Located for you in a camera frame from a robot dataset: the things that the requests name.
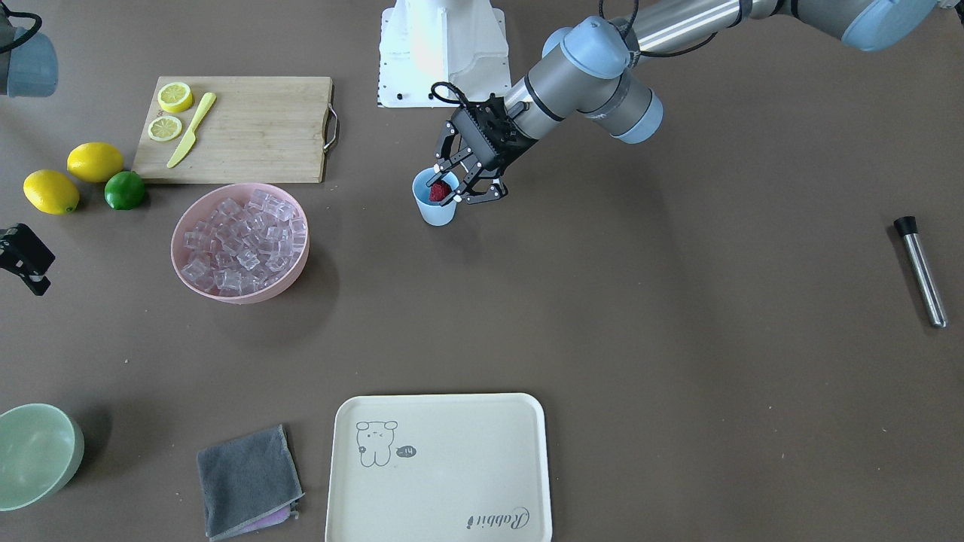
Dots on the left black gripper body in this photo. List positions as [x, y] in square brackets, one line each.
[506, 153]

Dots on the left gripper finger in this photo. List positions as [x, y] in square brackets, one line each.
[478, 186]
[447, 153]

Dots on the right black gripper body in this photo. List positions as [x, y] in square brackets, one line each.
[20, 254]

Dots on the small strawberry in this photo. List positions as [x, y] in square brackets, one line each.
[438, 192]

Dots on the steel muddler black tip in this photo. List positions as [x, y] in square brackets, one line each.
[907, 228]

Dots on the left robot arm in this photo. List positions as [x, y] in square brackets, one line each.
[588, 69]

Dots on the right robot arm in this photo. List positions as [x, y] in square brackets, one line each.
[29, 68]

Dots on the blue cup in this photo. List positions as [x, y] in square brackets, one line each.
[433, 213]

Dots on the yellow lemon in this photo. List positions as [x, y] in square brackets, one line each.
[95, 162]
[51, 192]

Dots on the green lime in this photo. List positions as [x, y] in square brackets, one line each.
[125, 191]

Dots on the yellow plastic knife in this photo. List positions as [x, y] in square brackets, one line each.
[189, 138]

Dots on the wooden cutting board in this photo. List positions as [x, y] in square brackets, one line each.
[260, 129]

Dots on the mint green bowl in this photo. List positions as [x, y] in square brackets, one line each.
[41, 450]

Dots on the pink bowl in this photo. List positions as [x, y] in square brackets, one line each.
[241, 244]

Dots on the lemon slices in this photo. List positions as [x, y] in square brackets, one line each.
[172, 98]

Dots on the white rabbit tray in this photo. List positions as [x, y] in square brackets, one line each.
[440, 467]

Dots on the grey folded cloth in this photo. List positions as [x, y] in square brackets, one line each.
[248, 483]

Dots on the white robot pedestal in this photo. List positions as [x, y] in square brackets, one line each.
[425, 42]

